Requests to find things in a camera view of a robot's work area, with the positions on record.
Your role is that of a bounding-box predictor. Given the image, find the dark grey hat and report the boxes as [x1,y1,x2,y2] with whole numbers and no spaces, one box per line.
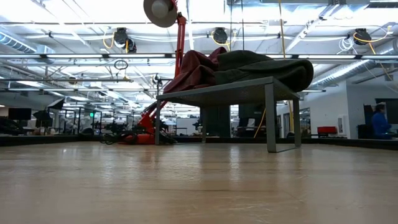
[216,49,276,74]
[214,58,315,93]

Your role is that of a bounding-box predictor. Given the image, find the grey perforated metal stand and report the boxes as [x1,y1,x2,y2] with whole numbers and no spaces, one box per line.
[154,76,302,154]

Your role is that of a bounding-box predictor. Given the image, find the red articulated desk lamp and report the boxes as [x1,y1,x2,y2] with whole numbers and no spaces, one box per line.
[124,0,189,146]

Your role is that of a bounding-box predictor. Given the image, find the red storage box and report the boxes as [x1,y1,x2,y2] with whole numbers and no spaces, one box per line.
[316,125,338,136]

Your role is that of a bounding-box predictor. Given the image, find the long ceiling light strip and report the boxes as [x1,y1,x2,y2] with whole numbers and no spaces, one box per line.
[0,53,398,60]

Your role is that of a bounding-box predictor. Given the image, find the black studio softbox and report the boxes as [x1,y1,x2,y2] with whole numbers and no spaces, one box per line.
[46,98,65,110]

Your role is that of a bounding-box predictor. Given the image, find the black monitor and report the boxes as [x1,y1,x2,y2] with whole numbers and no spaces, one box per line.
[8,107,32,121]

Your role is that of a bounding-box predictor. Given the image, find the person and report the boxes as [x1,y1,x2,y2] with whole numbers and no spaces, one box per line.
[371,102,393,140]

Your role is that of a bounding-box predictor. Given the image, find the black ceiling cable reel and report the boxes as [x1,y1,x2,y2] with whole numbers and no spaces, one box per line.
[211,27,228,45]
[353,27,373,46]
[112,27,137,54]

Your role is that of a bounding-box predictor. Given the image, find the black cable bundle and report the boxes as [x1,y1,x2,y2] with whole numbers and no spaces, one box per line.
[99,130,139,146]

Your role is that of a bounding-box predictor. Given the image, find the silver ventilation duct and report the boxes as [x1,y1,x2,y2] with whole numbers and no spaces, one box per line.
[303,39,398,91]

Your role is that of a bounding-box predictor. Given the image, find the black aluminium table frame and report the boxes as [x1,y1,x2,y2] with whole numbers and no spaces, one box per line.
[0,134,398,151]

